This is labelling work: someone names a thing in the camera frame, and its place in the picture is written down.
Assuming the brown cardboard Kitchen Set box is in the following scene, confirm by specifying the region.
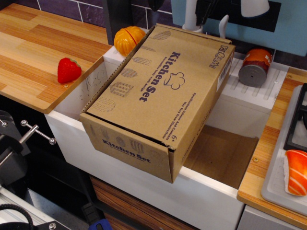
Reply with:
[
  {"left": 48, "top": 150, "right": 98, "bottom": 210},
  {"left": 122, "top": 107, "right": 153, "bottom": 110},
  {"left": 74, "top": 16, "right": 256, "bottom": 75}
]
[{"left": 80, "top": 25, "right": 235, "bottom": 183}]

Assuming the orange toy pumpkin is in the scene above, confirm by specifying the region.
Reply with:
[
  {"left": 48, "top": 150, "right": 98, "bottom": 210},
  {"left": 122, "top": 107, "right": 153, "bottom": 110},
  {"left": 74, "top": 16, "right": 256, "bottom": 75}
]
[{"left": 114, "top": 26, "right": 146, "bottom": 57}]

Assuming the white toy sink basin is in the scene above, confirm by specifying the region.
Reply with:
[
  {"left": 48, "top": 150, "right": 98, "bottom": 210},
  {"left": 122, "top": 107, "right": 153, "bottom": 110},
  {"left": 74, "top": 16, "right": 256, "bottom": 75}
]
[{"left": 44, "top": 23, "right": 289, "bottom": 230}]

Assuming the red toy strawberry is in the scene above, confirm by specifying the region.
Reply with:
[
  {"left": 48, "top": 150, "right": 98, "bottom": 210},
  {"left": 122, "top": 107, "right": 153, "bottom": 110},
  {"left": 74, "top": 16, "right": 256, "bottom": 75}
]
[{"left": 58, "top": 57, "right": 82, "bottom": 83}]

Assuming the white toy faucet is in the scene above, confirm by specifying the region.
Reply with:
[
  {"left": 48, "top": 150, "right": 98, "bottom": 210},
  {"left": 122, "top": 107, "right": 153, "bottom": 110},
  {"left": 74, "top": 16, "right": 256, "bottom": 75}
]
[{"left": 182, "top": 0, "right": 203, "bottom": 33}]

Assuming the orange toy tin can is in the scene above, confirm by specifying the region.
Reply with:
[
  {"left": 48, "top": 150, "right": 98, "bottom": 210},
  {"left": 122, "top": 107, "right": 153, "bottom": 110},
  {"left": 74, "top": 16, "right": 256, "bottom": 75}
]
[{"left": 238, "top": 46, "right": 273, "bottom": 87}]

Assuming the grey stove tray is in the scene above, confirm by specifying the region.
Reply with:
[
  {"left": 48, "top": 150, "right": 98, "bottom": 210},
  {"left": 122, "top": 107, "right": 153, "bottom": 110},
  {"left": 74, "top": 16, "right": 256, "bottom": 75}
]
[{"left": 261, "top": 85, "right": 307, "bottom": 216}]

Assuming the black stove grate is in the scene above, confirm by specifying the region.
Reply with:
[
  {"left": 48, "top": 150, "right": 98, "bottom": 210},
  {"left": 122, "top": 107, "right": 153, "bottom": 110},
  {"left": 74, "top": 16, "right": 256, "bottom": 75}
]
[{"left": 284, "top": 83, "right": 307, "bottom": 152}]

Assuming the black metal clamp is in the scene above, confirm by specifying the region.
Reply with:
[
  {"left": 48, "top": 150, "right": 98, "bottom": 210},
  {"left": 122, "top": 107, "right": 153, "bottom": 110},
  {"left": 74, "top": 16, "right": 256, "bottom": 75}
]
[{"left": 0, "top": 110, "right": 57, "bottom": 187}]

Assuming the salmon sushi toy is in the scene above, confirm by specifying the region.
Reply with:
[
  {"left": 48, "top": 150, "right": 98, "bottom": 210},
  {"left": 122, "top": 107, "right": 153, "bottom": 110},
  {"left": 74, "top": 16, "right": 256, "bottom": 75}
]
[{"left": 283, "top": 149, "right": 307, "bottom": 196}]

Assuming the white faucet handle lever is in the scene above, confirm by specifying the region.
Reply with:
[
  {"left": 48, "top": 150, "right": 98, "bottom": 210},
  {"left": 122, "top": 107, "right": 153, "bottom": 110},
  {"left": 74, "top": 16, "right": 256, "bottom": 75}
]
[{"left": 219, "top": 14, "right": 229, "bottom": 39}]

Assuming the blue clamp handle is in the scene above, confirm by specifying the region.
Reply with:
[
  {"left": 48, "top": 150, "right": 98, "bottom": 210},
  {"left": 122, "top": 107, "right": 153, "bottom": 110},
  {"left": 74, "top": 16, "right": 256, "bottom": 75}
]
[{"left": 88, "top": 218, "right": 112, "bottom": 230}]

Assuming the black cable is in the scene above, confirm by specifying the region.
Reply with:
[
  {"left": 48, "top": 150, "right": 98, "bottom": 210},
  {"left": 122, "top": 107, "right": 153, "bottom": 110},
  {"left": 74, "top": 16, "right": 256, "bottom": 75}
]
[{"left": 0, "top": 204, "right": 34, "bottom": 230}]

